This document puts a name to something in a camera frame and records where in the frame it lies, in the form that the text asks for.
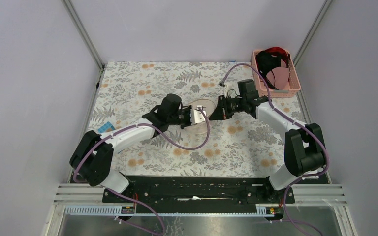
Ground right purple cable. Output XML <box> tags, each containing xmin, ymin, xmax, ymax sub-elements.
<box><xmin>218</xmin><ymin>63</ymin><xmax>330</xmax><ymax>236</ymax></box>

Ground right aluminium corner post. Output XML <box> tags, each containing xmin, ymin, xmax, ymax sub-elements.
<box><xmin>293</xmin><ymin>0</ymin><xmax>334</xmax><ymax>66</ymax></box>

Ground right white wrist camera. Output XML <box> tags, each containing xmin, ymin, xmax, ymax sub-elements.
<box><xmin>219</xmin><ymin>82</ymin><xmax>237</xmax><ymax>98</ymax></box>

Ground floral tablecloth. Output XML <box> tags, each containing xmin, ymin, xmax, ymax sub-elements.
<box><xmin>75</xmin><ymin>61</ymin><xmax>320</xmax><ymax>179</ymax></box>

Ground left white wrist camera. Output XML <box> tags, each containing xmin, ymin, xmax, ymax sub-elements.
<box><xmin>190</xmin><ymin>105</ymin><xmax>206</xmax><ymax>125</ymax></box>

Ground white mesh laundry bag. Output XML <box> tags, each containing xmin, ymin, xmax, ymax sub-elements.
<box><xmin>184</xmin><ymin>99</ymin><xmax>216</xmax><ymax>134</ymax></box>

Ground colourful toy block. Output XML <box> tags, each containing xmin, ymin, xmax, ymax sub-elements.
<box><xmin>98</xmin><ymin>121</ymin><xmax>115</xmax><ymax>133</ymax></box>

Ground black and red bra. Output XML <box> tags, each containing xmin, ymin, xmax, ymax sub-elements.
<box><xmin>255</xmin><ymin>47</ymin><xmax>290</xmax><ymax>90</ymax></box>

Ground left aluminium corner post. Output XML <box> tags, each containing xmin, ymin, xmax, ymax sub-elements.
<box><xmin>61</xmin><ymin>0</ymin><xmax>105</xmax><ymax>71</ymax></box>

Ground aluminium front rail frame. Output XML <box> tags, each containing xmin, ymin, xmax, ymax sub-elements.
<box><xmin>43</xmin><ymin>183</ymin><xmax>358</xmax><ymax>236</ymax></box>

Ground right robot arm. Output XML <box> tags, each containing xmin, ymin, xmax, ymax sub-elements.
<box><xmin>209</xmin><ymin>79</ymin><xmax>328</xmax><ymax>203</ymax></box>

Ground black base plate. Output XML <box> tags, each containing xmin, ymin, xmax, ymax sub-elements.
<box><xmin>70</xmin><ymin>174</ymin><xmax>329</xmax><ymax>215</ymax></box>

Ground purple cable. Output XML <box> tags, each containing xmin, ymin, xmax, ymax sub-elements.
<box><xmin>73</xmin><ymin>107</ymin><xmax>211</xmax><ymax>236</ymax></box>
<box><xmin>218</xmin><ymin>63</ymin><xmax>330</xmax><ymax>236</ymax></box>

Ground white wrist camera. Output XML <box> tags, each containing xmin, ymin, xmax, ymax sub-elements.
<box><xmin>219</xmin><ymin>82</ymin><xmax>237</xmax><ymax>98</ymax></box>
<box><xmin>190</xmin><ymin>105</ymin><xmax>206</xmax><ymax>125</ymax></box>

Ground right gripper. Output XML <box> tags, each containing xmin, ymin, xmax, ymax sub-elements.
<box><xmin>210</xmin><ymin>94</ymin><xmax>247</xmax><ymax>121</ymax></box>

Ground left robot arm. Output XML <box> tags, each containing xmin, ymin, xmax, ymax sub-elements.
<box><xmin>70</xmin><ymin>94</ymin><xmax>197</xmax><ymax>202</ymax></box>

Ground aluminium corner post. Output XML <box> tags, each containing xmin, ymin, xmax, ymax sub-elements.
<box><xmin>293</xmin><ymin>0</ymin><xmax>334</xmax><ymax>66</ymax></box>
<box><xmin>61</xmin><ymin>0</ymin><xmax>105</xmax><ymax>71</ymax></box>

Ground pink plastic basket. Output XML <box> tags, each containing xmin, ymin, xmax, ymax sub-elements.
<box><xmin>251</xmin><ymin>47</ymin><xmax>302</xmax><ymax>98</ymax></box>

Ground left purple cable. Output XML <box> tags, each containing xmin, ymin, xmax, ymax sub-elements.
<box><xmin>73</xmin><ymin>107</ymin><xmax>211</xmax><ymax>236</ymax></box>

